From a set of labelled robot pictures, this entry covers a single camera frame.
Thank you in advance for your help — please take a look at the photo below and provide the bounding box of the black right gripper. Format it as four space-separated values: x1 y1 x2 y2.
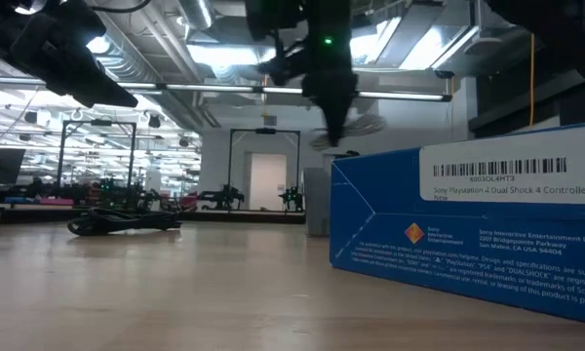
246 0 360 148

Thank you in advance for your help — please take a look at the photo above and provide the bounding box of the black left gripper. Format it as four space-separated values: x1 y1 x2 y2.
0 0 139 109

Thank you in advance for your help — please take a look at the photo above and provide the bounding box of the pale USB-C cable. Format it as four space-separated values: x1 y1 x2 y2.
308 113 387 151

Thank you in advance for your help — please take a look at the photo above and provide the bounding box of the black USB-C cable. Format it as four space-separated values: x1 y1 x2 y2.
67 207 183 238

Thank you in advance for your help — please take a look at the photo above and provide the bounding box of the grey cabinet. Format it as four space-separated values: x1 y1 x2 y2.
302 167 332 238

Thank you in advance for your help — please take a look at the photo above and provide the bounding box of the white door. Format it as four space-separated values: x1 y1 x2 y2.
249 152 288 212

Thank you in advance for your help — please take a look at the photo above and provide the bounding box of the black computer monitor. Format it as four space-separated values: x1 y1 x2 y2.
0 147 26 186

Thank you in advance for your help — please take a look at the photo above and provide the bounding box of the long ceiling light bar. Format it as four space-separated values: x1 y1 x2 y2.
0 76 453 103

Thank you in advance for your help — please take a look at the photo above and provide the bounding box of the long dark background table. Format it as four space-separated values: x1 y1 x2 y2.
0 203 307 227

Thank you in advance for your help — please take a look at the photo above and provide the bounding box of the blue Sony controller box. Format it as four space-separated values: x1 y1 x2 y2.
329 120 585 328

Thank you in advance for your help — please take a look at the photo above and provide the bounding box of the black metal frame with camera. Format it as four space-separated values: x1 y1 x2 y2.
226 127 302 213

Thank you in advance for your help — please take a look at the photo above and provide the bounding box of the tall black metal frame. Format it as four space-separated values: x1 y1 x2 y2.
55 119 138 189

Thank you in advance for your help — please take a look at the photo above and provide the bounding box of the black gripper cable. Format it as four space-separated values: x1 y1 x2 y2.
91 0 153 15

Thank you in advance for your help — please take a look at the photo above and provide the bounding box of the silver round air duct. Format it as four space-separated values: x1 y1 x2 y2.
176 0 214 31

